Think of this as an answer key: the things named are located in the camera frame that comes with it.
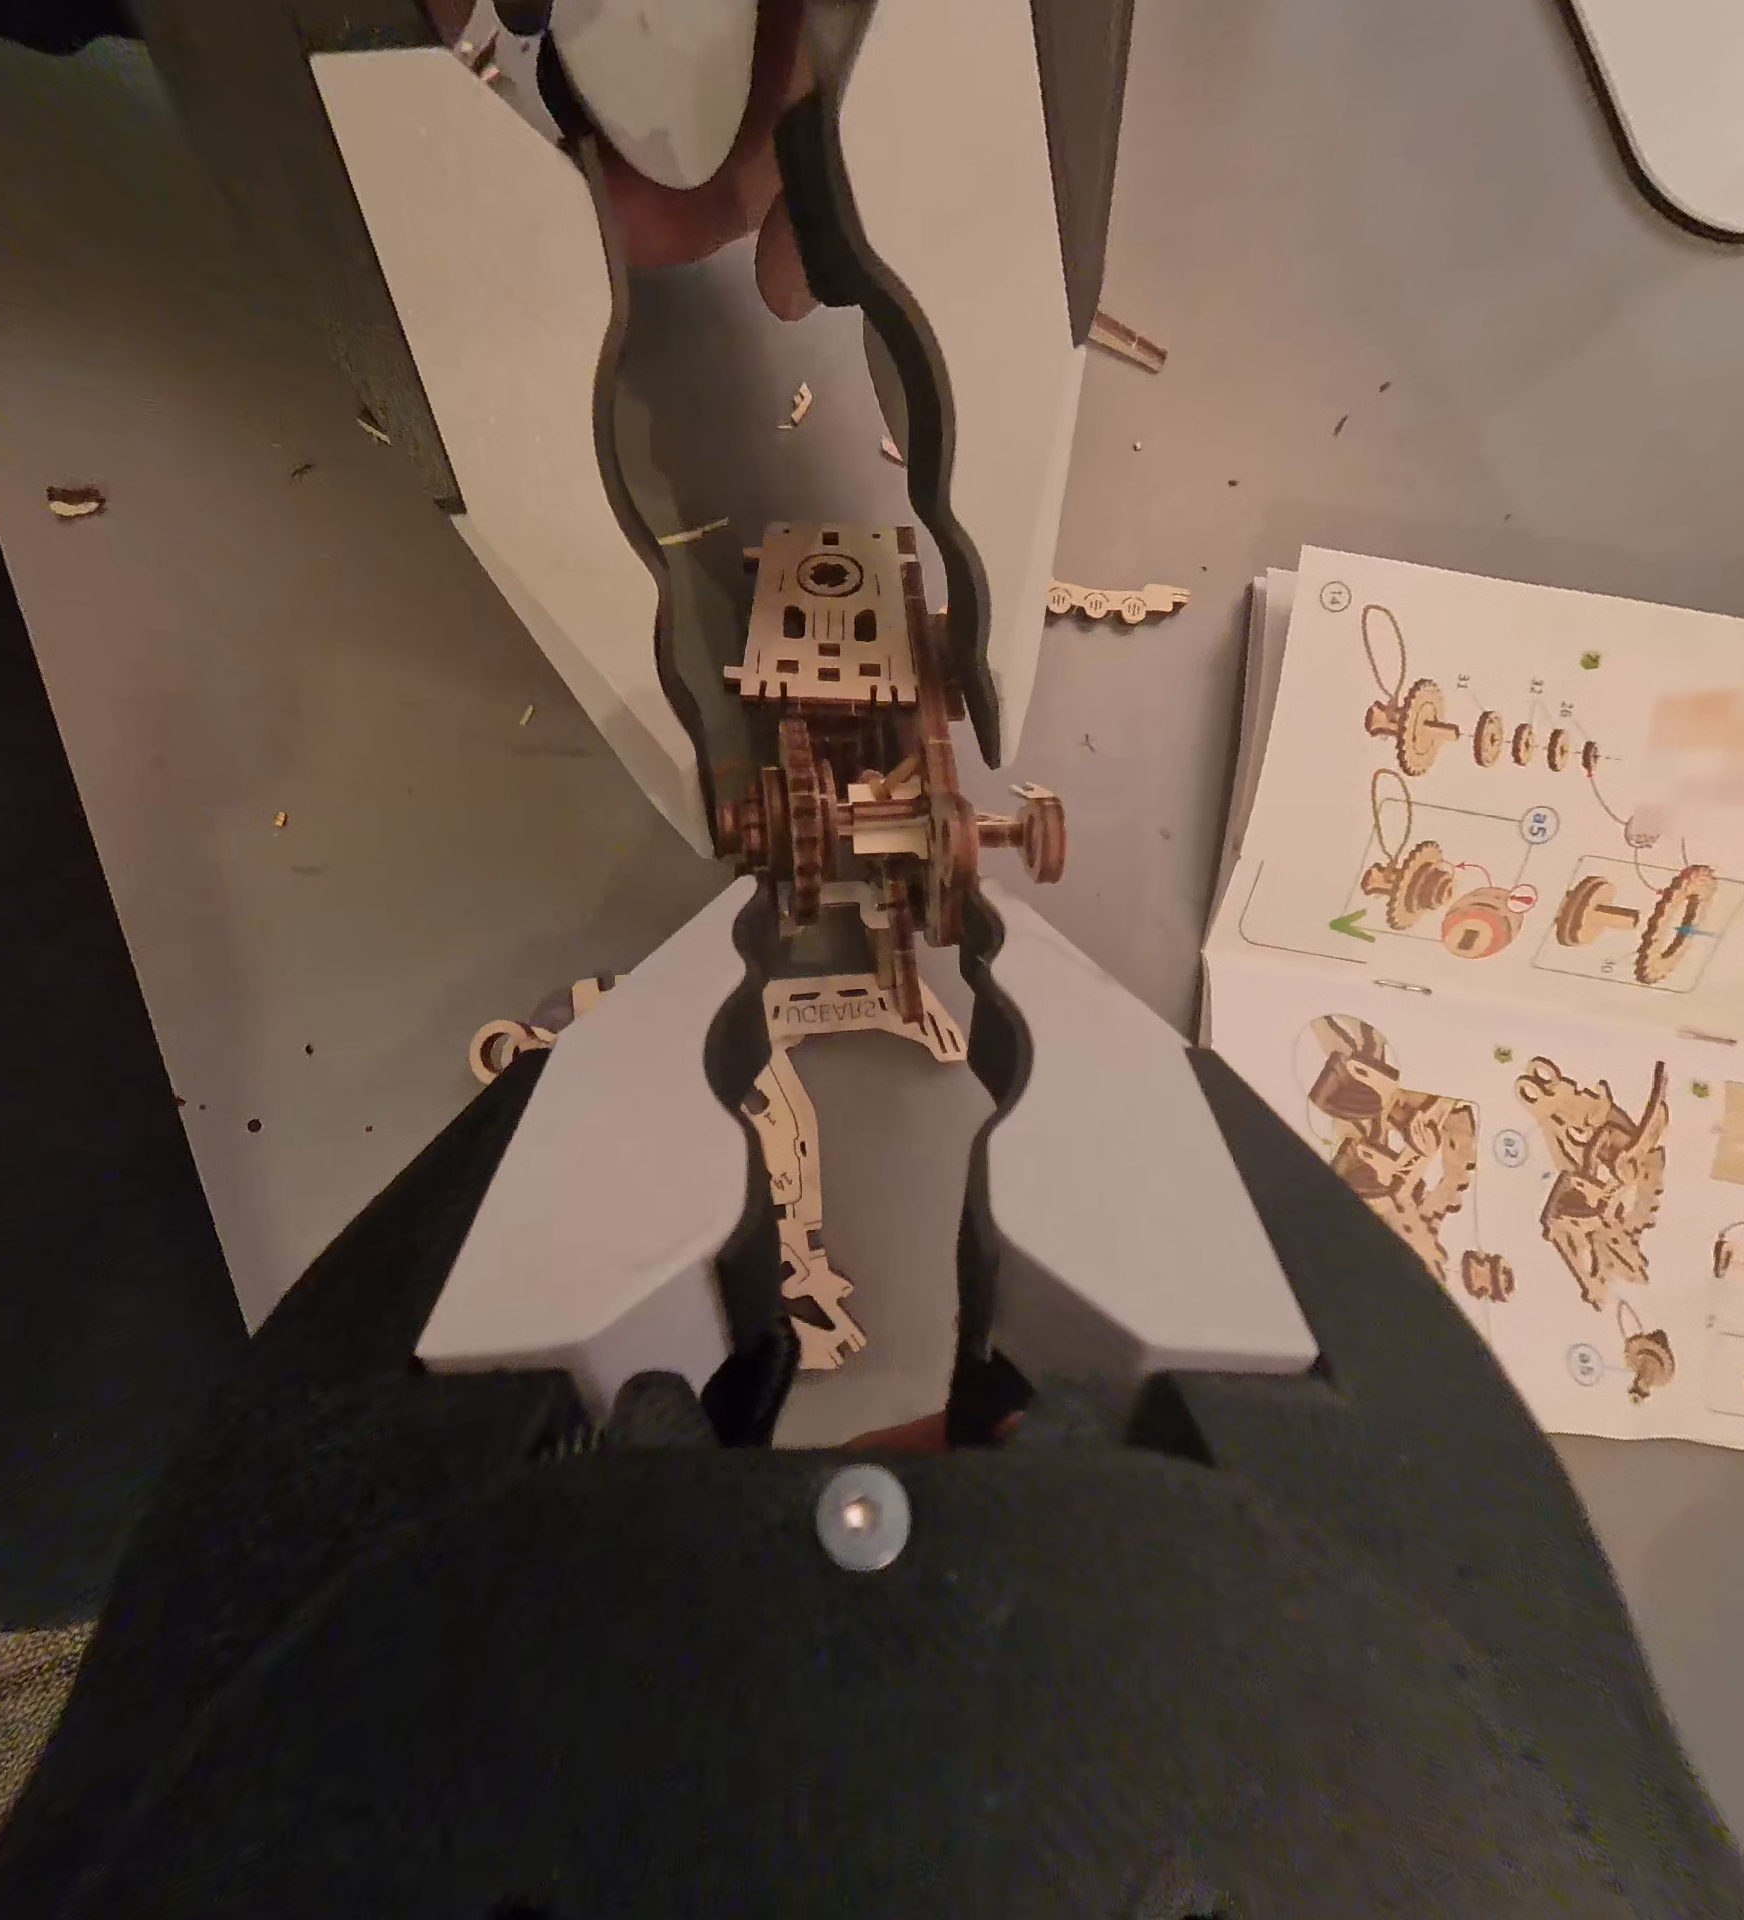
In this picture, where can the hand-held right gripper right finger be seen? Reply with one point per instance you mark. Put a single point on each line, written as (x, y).
(1157, 1199)

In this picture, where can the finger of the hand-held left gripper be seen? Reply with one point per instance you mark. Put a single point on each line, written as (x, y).
(993, 300)
(512, 375)

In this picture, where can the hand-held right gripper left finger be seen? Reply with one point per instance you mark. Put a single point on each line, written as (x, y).
(588, 1199)

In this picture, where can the wooden openwork frame part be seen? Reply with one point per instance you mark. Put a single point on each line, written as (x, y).
(791, 1185)

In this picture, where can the wooden gear model assembly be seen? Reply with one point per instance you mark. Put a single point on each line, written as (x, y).
(827, 630)

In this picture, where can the person's left hand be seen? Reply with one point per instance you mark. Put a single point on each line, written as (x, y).
(708, 225)

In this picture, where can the straight wooden offcut stick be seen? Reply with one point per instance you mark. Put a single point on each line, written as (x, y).
(1129, 344)

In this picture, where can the wooden part with two rings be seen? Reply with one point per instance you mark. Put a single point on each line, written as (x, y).
(504, 1046)

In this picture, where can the curved notched wooden strip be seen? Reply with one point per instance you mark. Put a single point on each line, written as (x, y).
(1112, 602)

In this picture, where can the open instruction booklet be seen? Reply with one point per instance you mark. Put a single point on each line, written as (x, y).
(1487, 1199)

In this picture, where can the dark wooden scrap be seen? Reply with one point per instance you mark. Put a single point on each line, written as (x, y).
(76, 503)

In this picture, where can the white rounded board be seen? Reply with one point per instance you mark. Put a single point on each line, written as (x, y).
(1743, 90)

